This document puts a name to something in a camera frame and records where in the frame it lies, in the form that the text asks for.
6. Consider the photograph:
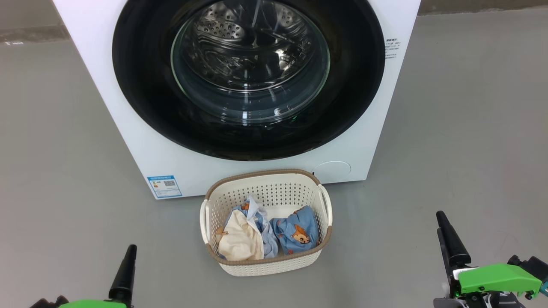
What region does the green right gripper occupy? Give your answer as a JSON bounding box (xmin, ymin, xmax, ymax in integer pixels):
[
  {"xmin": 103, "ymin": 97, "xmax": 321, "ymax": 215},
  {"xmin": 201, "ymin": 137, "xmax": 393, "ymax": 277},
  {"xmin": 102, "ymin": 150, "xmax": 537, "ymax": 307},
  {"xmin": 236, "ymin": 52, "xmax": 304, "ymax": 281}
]
[{"xmin": 434, "ymin": 211, "xmax": 543, "ymax": 308}]

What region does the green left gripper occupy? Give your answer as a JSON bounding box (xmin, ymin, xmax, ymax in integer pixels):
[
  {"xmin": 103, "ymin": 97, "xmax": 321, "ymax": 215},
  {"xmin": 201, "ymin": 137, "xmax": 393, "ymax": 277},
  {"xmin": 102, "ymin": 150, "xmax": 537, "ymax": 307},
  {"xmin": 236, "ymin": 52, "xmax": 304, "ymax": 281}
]
[{"xmin": 58, "ymin": 245, "xmax": 137, "ymax": 308}]

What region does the cream and blue garment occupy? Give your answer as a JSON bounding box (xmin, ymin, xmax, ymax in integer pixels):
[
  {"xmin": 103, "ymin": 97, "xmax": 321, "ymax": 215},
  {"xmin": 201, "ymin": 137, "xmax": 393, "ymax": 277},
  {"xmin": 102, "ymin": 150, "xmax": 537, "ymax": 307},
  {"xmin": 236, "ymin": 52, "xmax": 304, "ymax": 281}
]
[{"xmin": 215, "ymin": 196, "xmax": 279, "ymax": 261}]

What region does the blue fox print garment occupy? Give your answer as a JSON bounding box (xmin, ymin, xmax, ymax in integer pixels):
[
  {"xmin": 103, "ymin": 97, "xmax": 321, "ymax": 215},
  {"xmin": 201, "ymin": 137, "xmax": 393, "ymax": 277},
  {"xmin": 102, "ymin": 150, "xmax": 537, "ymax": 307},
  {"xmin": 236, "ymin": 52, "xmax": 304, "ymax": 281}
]
[{"xmin": 270, "ymin": 205, "xmax": 319, "ymax": 256}]

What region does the black round glass washer door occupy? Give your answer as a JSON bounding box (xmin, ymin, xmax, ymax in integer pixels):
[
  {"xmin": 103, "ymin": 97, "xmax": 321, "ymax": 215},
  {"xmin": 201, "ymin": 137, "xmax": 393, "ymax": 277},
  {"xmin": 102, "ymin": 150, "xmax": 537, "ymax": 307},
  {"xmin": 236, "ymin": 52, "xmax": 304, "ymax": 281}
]
[{"xmin": 112, "ymin": 0, "xmax": 386, "ymax": 162}]

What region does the white front-load washing machine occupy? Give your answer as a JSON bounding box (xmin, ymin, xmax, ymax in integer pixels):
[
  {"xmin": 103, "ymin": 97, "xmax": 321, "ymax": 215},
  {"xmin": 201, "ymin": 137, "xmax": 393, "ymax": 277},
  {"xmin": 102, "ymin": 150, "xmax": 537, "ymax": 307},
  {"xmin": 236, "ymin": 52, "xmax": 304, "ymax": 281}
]
[{"xmin": 51, "ymin": 0, "xmax": 422, "ymax": 200}]

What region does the stainless steel washing machine drum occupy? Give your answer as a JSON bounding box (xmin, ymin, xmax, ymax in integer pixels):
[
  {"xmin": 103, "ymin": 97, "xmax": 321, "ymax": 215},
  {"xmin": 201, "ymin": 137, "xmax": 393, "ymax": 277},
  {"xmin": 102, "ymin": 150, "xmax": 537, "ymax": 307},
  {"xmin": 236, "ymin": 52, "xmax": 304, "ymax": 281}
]
[{"xmin": 171, "ymin": 0, "xmax": 330, "ymax": 124}]

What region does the blue energy label sticker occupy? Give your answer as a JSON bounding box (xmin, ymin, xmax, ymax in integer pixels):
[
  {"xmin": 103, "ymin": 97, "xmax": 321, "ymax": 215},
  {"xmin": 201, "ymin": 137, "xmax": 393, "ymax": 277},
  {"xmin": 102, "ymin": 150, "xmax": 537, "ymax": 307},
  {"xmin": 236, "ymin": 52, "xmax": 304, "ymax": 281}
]
[{"xmin": 147, "ymin": 175, "xmax": 183, "ymax": 199}]

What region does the cream perforated laundry basket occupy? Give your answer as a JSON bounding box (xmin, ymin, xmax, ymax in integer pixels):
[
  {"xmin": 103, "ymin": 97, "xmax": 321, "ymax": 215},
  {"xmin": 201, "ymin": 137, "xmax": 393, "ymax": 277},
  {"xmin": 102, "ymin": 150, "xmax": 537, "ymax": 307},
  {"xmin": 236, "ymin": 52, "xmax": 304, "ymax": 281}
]
[{"xmin": 200, "ymin": 169, "xmax": 333, "ymax": 277}]

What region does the round white filter cover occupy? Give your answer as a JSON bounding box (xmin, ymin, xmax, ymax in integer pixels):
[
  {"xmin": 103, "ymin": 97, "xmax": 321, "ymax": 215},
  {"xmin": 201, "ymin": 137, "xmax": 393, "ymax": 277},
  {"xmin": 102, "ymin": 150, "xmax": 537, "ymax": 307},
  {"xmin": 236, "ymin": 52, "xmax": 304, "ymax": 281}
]
[{"xmin": 311, "ymin": 161, "xmax": 352, "ymax": 184}]

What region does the printed text label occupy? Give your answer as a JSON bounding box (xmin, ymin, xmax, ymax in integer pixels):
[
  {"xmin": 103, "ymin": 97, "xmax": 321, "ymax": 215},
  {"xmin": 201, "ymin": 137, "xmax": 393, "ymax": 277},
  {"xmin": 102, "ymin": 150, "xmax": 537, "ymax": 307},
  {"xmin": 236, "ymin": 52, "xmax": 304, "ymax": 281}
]
[{"xmin": 384, "ymin": 38, "xmax": 401, "ymax": 59}]

